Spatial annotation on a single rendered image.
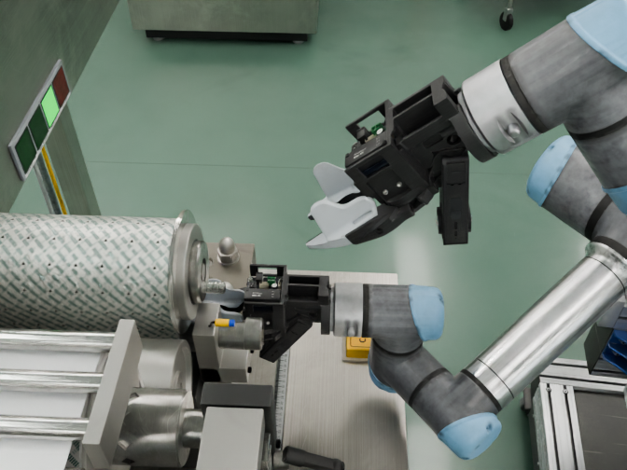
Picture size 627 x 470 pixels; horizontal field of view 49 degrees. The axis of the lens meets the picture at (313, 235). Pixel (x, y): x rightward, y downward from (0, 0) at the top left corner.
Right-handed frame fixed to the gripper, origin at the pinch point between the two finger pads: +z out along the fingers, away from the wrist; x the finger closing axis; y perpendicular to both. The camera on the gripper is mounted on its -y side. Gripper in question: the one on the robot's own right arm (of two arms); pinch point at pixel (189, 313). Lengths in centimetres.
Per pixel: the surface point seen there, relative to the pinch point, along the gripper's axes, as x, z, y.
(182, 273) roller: 10.0, -3.5, 20.2
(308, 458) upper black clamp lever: 35.1, -18.8, 28.3
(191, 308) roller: 10.0, -3.7, 14.0
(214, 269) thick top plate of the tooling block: -13.7, -0.8, -6.0
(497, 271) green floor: -108, -80, -109
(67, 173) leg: -71, 49, -36
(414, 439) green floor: -40, -46, -109
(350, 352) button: -6.4, -23.4, -17.2
